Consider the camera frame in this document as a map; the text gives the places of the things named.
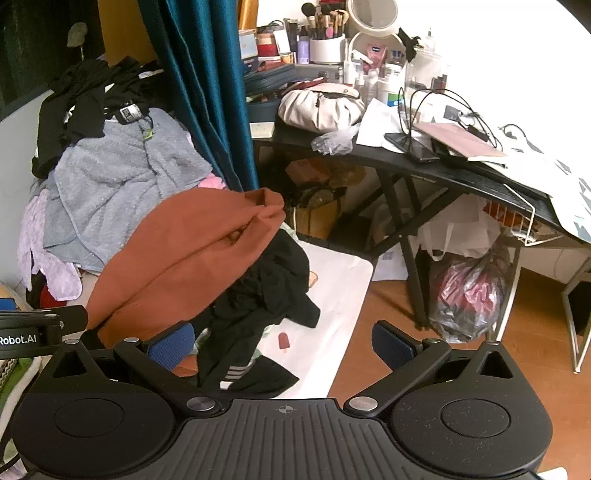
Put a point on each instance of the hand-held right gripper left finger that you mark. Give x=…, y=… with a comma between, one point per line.
x=171, y=348

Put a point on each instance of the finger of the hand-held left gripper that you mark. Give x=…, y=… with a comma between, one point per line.
x=74, y=318

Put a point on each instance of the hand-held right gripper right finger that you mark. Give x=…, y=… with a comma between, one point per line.
x=392, y=346

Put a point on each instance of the red garment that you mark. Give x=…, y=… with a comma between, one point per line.
x=51, y=297

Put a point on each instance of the lilac fleece garment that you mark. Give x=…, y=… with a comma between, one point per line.
x=46, y=249

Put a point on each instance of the white popsicle-print floor mat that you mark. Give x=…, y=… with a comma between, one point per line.
x=332, y=286

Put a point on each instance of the dark translucent plastic bag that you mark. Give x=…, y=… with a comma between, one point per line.
x=466, y=295

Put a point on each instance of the rust orange garment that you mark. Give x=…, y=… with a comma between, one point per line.
x=175, y=258

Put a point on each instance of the white plastic bag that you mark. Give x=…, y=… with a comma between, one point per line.
x=457, y=235

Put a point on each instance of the grey-blue fleece robe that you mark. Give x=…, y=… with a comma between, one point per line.
x=115, y=175

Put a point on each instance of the pink garment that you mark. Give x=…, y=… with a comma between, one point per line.
x=210, y=182

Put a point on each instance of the black desk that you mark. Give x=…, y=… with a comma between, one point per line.
x=375, y=158

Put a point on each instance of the black smartphone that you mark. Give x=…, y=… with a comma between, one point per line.
x=411, y=146

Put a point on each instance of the clear plastic glove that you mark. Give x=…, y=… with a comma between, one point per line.
x=332, y=141

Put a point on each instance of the pink notebook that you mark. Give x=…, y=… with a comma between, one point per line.
x=457, y=138

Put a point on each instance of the black white-trimmed garment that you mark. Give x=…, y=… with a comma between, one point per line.
x=87, y=97

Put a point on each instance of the geometric patterned bed sheet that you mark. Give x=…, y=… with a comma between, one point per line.
x=545, y=184

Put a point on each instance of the white paper sheet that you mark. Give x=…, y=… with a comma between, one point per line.
x=378, y=122

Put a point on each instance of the beige bag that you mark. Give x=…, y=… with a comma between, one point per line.
x=318, y=108

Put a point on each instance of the cluster of cosmetic bottles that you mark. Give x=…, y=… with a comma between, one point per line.
x=374, y=74

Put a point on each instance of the teal curtain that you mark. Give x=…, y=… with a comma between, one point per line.
x=203, y=69

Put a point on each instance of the clear acrylic organiser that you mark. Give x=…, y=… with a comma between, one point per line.
x=427, y=60

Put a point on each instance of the white brush holder cup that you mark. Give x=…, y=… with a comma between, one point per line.
x=327, y=50

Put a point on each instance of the blue white box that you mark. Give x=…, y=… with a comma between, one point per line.
x=248, y=50

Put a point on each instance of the purple bottle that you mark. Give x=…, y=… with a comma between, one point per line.
x=303, y=50

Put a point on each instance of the red box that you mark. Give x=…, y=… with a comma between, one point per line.
x=266, y=46

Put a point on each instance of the bunch of makeup brushes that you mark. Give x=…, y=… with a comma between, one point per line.
x=323, y=21

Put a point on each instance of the round white mirror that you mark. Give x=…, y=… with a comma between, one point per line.
x=371, y=14

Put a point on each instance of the pale metal frame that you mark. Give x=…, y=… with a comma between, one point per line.
x=571, y=323

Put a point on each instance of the beige wall outlet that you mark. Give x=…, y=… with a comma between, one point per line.
x=262, y=130

